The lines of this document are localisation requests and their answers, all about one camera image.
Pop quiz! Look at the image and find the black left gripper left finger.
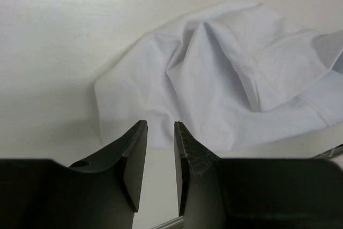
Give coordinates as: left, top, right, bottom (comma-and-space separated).
1, 120, 148, 228

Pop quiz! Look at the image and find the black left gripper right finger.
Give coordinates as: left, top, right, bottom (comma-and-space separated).
174, 122, 342, 228

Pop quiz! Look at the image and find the white skirt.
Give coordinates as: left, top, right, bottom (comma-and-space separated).
94, 3, 342, 151

